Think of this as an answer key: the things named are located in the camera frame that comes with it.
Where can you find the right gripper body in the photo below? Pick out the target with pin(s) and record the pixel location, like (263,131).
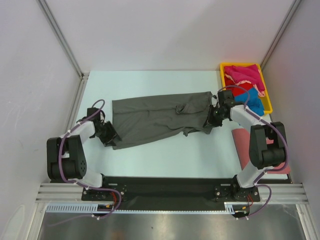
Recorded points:
(215,118)

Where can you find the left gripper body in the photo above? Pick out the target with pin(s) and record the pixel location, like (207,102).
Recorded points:
(107,133)

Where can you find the dark grey t-shirt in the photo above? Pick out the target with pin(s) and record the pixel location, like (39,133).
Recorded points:
(143,120)

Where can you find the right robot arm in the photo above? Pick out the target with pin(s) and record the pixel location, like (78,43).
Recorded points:
(268,149)

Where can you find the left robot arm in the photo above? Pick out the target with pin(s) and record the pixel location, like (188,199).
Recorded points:
(66,161)

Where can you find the folded dusty red t-shirt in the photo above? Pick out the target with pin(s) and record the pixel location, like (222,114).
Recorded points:
(241,139)

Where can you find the blue t-shirt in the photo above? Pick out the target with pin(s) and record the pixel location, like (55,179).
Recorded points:
(252,100)

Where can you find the yellow plastic bin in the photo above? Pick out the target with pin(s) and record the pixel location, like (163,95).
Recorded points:
(265,100)

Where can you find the magenta pink t-shirt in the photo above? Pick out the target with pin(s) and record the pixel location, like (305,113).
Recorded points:
(245,76)

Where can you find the right aluminium frame post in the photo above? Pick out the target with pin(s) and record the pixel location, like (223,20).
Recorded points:
(293,9)

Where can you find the aluminium frame post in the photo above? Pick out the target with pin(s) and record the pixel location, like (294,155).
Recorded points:
(54,25)
(293,9)

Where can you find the left aluminium frame post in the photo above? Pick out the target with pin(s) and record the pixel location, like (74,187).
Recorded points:
(54,25)

